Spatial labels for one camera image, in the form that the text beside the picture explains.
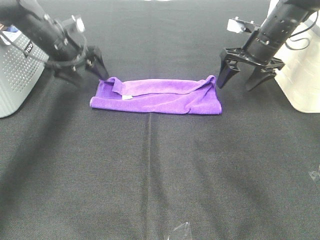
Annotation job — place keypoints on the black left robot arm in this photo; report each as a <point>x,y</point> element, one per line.
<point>26,16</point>

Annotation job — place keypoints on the clear tape right edge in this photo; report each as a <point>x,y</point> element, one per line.
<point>315,175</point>

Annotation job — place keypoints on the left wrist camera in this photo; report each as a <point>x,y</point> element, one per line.
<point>74,24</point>

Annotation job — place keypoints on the grey-blue towel in basket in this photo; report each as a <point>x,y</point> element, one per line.
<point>11,29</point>

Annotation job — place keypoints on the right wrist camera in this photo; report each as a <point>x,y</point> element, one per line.
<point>239,26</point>

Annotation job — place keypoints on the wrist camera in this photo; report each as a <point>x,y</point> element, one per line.
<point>74,24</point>
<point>239,26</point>

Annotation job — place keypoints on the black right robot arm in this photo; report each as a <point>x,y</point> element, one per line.
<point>290,13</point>

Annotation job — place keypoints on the purple microfiber towel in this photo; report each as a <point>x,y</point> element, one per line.
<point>168,96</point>

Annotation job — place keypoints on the grey perforated laundry basket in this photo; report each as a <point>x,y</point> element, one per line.
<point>20,68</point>

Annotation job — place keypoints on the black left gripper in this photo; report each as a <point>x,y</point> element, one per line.
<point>68,50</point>

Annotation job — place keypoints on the clear tape piece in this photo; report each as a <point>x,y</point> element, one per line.
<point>181,232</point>

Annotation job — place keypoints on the white plastic bin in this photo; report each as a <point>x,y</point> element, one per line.
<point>299,79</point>

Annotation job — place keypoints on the black table cloth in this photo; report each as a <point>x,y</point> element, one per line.
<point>71,172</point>

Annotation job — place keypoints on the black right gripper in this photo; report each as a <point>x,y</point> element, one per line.
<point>259,51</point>

